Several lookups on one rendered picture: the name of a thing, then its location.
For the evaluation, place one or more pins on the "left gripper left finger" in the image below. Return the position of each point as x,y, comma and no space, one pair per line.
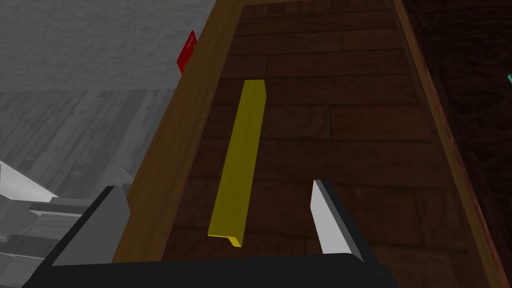
98,232

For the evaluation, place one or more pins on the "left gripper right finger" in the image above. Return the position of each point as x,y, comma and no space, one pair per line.
334,224

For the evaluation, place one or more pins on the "red flat wall object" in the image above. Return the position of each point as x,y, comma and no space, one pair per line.
186,52

